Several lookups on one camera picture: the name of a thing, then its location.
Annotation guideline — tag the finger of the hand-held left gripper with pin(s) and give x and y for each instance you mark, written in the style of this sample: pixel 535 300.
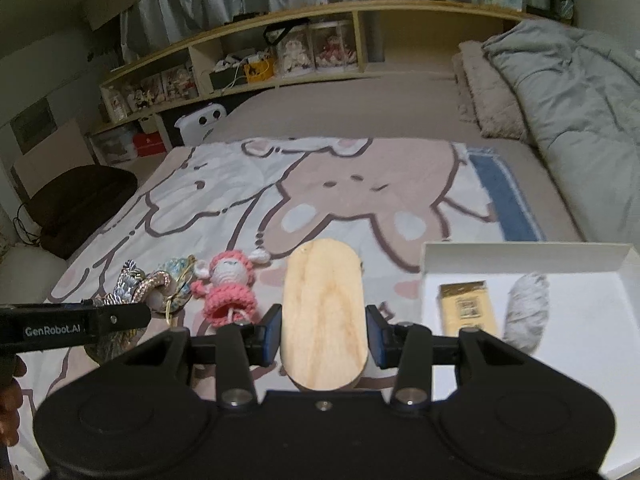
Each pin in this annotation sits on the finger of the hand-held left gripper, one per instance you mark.
pixel 122 317

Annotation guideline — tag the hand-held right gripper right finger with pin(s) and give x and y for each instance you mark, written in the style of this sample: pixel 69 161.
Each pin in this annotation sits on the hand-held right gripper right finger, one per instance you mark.
pixel 377 335

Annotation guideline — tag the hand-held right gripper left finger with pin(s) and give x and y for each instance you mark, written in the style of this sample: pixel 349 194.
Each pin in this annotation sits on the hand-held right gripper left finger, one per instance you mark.
pixel 270 335

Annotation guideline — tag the oval wooden box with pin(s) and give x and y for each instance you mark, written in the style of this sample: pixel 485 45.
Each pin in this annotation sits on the oval wooden box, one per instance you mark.
pixel 325 310

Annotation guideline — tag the yellow tissue packet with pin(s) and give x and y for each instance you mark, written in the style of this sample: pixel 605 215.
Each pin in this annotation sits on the yellow tissue packet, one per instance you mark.
pixel 465 307

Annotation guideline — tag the pale fluffy yarn piece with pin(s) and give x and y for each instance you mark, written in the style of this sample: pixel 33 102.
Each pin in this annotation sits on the pale fluffy yarn piece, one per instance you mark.
pixel 525 310

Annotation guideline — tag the white cardboard tray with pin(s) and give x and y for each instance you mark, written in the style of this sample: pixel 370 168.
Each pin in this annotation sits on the white cardboard tray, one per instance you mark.
pixel 580 320

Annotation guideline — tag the person's left hand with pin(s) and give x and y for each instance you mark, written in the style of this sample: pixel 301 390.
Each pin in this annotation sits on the person's left hand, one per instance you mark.
pixel 11 400

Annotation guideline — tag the pink crocheted doll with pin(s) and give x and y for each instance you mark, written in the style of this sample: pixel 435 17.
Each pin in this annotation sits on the pink crocheted doll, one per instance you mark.
pixel 227 280

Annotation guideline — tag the dark brown cushion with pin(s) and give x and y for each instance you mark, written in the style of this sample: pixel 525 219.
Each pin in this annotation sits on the dark brown cushion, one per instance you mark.
pixel 80 205

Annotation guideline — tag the cartoon printed blanket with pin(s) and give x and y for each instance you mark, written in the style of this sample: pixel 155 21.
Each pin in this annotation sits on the cartoon printed blanket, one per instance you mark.
pixel 350 195

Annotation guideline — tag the clear plastic storage box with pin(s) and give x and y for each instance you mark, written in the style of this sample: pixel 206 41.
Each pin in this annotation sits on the clear plastic storage box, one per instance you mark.
pixel 112 147

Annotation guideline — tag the red box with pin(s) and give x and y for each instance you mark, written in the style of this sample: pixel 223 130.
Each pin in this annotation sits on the red box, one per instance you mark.
pixel 149 145

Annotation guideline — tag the beige wooden panel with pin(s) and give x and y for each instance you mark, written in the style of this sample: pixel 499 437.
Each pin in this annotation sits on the beige wooden panel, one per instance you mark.
pixel 47 152

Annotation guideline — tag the blue bordered mat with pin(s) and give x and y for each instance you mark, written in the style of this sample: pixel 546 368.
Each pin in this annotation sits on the blue bordered mat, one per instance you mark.
pixel 502 195

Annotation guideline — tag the white basket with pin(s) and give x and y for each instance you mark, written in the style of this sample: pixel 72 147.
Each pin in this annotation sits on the white basket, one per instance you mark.
pixel 148 123

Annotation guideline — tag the white fan heater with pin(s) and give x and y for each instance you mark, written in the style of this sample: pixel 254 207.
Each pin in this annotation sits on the white fan heater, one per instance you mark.
pixel 201 127

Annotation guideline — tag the bed with beige sheet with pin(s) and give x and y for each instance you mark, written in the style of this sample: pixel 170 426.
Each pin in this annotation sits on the bed with beige sheet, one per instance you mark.
pixel 350 105

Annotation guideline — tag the black box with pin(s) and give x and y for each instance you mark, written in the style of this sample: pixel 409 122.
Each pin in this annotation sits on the black box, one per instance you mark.
pixel 226 80

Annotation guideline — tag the yellow box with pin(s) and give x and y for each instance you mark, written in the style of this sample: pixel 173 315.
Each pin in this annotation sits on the yellow box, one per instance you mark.
pixel 260 71

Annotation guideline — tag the beige fluffy pillow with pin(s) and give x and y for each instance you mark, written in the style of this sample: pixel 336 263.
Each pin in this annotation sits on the beige fluffy pillow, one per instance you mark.
pixel 492 95

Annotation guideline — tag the white doll in clear case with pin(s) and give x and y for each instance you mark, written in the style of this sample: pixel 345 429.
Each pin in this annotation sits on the white doll in clear case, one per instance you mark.
pixel 295 54

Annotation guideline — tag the doll display cases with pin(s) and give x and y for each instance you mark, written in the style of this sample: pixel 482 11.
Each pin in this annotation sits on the doll display cases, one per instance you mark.
pixel 335 49

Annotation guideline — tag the grey duvet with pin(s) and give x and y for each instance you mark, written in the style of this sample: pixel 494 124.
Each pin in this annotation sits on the grey duvet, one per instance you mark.
pixel 575 100

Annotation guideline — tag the wooden shelf headboard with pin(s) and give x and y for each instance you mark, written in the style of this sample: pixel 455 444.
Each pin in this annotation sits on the wooden shelf headboard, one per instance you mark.
pixel 325 10

